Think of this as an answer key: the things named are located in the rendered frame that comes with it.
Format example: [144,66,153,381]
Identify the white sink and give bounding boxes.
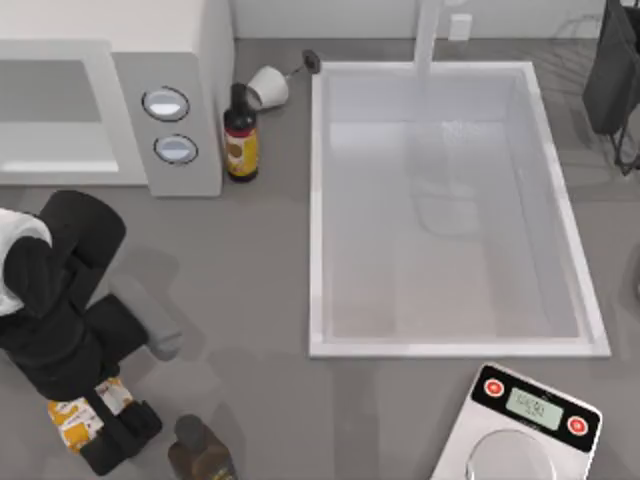
[307,60,613,360]

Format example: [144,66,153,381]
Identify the white wall socket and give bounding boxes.
[448,13,473,42]

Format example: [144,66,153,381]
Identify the round microwave knob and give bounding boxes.
[141,85,191,122]
[152,133,200,166]

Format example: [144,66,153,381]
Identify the microwave oven door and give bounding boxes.
[0,39,151,187]

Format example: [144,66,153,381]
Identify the pale microwave oven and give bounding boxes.
[0,0,237,199]

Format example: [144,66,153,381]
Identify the tall white tap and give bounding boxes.
[411,0,454,99]

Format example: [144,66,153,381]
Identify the black wire stand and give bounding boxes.
[581,0,640,177]

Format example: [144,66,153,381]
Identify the dark bottle with yellow label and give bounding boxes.
[222,82,260,184]

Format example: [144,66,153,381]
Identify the brown bottle with dark cap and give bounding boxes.
[166,414,239,480]

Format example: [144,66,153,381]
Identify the silver and black kitchen scale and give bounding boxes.
[432,361,604,480]

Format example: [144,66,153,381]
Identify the white cup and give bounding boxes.
[246,65,291,109]

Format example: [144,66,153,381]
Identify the yellow and white packet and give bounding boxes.
[46,376,135,455]

